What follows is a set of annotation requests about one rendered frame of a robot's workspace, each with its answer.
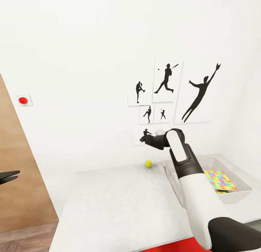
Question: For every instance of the toy box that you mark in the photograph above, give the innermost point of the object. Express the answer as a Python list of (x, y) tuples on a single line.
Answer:
[(211, 164)]

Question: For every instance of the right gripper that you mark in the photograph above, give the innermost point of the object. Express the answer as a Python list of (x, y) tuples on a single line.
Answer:
[(152, 141)]

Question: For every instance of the desk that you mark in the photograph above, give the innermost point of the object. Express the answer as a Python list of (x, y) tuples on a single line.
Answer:
[(133, 208)]

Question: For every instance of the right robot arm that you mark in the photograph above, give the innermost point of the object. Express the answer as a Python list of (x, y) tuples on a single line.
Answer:
[(211, 223)]

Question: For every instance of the electric switch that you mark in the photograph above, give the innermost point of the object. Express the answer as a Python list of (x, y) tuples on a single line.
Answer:
[(23, 99)]

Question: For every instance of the sliding door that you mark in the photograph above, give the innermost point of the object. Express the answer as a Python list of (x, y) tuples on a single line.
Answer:
[(24, 201)]

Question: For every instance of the tennis ball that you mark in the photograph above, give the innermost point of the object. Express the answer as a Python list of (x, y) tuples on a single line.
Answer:
[(148, 164)]

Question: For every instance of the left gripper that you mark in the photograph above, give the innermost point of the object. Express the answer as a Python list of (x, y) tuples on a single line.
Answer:
[(5, 176)]

